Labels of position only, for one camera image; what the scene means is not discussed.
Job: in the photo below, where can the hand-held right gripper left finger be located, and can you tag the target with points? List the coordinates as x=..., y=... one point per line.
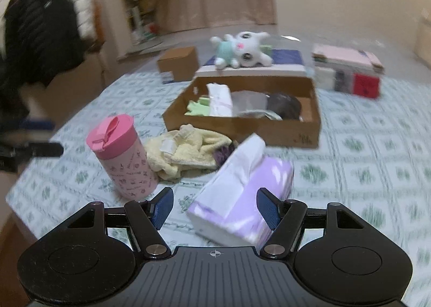
x=163, y=207

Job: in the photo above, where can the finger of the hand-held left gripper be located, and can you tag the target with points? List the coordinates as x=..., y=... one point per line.
x=37, y=124
x=43, y=149

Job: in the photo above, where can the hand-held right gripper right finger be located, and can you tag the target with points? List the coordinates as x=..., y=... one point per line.
x=267, y=207

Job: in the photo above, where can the purple tissue pack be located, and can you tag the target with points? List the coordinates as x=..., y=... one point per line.
x=242, y=192

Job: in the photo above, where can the dark brown soft item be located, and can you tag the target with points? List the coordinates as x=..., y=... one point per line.
x=284, y=106

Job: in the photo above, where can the white soft packet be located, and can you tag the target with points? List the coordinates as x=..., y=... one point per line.
x=220, y=100

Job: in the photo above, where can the yellow towel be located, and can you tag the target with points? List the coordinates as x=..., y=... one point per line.
x=188, y=152

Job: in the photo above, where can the pink lidded cup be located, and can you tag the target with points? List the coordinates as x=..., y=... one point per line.
x=124, y=155

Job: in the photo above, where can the dark purple cloth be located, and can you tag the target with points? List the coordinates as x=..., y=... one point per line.
x=223, y=155

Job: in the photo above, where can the black puffer jacket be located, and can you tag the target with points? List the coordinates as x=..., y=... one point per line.
x=40, y=34

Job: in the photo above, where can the light green cloth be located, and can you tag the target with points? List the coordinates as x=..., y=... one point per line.
x=198, y=107

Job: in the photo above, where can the clear plastic bag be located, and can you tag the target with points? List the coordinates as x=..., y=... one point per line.
x=251, y=101

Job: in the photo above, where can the white fluffy jacket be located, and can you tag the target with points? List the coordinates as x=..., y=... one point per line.
x=82, y=7

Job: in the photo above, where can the white small box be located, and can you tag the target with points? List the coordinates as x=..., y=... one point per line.
x=325, y=78

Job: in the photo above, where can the small closed cardboard box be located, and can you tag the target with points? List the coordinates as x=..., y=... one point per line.
x=178, y=63

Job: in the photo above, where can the grey small box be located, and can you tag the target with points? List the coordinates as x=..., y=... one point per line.
x=344, y=81

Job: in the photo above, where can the blue folded mat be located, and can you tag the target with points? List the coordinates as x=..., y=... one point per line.
x=286, y=58

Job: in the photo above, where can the white plush toy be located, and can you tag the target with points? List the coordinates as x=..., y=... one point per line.
x=244, y=49

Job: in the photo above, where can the white and red box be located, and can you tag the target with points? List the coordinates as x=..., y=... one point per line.
x=343, y=56

